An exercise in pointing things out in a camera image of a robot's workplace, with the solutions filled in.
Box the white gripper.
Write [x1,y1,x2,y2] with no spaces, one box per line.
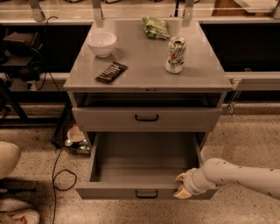
[174,168,208,200]

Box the grey drawer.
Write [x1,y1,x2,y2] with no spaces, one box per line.
[74,131,218,201]
[73,107,221,132]

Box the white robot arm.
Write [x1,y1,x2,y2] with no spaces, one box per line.
[174,158,280,200]

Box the grey drawer cabinet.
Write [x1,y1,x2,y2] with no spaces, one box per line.
[64,20,231,144]

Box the grey top drawer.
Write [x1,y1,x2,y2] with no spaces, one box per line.
[73,107,221,132]

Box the dark chocolate bar wrapper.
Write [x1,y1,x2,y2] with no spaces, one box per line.
[95,62,128,84]

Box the white green soda can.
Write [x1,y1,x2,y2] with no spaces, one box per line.
[165,37,186,74]

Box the green snack bag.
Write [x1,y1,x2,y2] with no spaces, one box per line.
[143,17,170,39]

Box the white bowl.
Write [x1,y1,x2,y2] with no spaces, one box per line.
[87,32,117,58]

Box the white red sneaker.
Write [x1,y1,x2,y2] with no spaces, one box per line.
[0,209,40,224]

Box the beige trouser leg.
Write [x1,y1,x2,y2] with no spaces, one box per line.
[0,141,21,179]

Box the black equipment on stand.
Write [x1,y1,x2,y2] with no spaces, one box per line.
[1,29,45,91]

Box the black floor cable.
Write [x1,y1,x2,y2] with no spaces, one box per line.
[51,148,79,224]

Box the wire basket with items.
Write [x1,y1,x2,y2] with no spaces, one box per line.
[64,124,91,156]

